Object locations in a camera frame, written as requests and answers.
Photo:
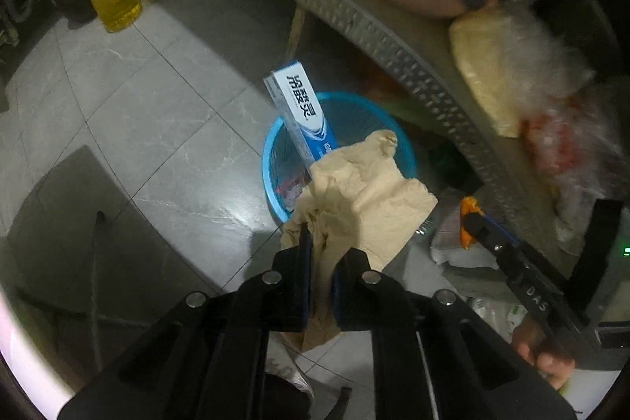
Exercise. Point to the orange plastic piece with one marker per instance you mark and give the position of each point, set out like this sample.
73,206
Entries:
467,208

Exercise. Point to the pinkish clear plastic bag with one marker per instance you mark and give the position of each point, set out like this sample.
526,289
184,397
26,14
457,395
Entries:
573,223

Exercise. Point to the white table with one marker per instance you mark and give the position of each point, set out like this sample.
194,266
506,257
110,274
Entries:
19,366

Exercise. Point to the crumpled white paper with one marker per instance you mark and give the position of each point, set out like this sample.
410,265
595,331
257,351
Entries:
453,248

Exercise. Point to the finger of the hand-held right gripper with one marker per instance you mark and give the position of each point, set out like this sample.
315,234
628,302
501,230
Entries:
487,235

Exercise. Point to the white green printed packet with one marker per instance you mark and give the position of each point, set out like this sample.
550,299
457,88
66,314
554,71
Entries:
492,314

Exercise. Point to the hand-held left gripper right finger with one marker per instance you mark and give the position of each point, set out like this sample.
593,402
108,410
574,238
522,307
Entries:
347,297

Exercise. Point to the blue white toothpaste box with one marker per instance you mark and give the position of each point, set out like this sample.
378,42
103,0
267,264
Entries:
300,105

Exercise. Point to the yellow filled plastic bag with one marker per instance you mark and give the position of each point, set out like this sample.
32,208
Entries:
482,70

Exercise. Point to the blue plastic mesh basket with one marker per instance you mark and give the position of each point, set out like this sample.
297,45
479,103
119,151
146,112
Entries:
275,198

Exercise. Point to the brown paper napkin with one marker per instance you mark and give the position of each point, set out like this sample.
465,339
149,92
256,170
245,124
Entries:
364,198

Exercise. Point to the person's right hand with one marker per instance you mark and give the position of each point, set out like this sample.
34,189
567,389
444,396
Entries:
551,366

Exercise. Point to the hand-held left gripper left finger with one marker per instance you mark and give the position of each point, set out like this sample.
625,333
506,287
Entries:
293,292

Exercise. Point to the red filled clear plastic bag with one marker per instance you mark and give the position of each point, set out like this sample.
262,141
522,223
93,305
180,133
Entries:
556,144

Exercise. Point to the wooden shelf leg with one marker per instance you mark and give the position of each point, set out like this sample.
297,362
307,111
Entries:
296,34

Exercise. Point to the red snack bag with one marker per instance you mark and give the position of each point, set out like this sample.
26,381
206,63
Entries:
290,188

